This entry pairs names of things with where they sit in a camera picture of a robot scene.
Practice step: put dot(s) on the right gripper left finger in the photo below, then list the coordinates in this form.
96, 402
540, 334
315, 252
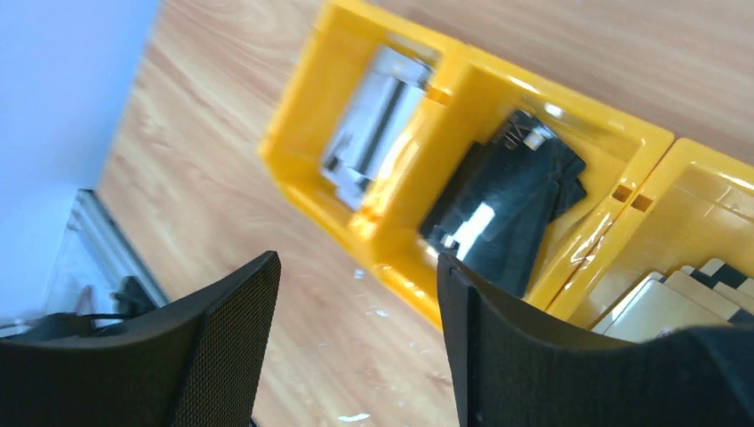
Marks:
193, 362

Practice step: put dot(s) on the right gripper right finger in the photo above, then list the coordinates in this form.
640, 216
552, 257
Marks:
515, 365

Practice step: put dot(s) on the black cards stack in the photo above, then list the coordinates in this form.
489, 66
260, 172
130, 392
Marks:
494, 210

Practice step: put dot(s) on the gold cards stack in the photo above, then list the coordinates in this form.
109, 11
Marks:
717, 294

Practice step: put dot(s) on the white grey cards stack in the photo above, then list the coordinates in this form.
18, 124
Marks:
386, 97

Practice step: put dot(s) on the right yellow bin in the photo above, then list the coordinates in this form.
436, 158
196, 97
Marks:
697, 204

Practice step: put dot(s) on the yellow bin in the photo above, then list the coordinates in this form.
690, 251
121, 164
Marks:
697, 204
346, 36
619, 150

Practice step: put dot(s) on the middle yellow bin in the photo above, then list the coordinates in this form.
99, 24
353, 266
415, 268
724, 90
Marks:
619, 150

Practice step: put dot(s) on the left yellow bin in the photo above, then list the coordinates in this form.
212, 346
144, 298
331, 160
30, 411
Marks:
346, 36

